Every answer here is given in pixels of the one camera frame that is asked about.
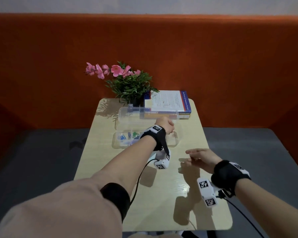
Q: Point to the potted plant with pink flowers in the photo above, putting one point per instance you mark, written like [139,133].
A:
[130,84]

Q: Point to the person's left hand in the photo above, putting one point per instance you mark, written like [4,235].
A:
[165,124]

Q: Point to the person's right fingers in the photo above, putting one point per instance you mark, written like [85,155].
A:
[194,154]

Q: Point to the white book with striped spine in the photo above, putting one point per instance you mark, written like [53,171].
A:
[167,100]

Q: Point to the person's left forearm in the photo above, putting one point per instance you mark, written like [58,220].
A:
[129,161]

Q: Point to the person's right forearm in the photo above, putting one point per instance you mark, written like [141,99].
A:
[270,210]

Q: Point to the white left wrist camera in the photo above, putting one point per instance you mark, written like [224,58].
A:
[163,161]

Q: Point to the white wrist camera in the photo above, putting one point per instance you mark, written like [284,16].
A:
[207,192]
[163,161]

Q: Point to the orange upholstered sofa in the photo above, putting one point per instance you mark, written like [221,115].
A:
[213,71]

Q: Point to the blue paper clips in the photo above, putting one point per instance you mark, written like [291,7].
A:
[123,137]

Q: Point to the beige sleeve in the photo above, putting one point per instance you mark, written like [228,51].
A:
[64,210]

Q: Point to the clear plastic compartment box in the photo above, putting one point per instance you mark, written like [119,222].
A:
[129,121]

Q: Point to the person's right hand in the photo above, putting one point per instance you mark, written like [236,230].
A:
[205,159]

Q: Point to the person's left fingers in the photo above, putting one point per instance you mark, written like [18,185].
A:
[171,126]

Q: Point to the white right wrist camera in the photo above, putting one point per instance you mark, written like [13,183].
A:
[207,192]

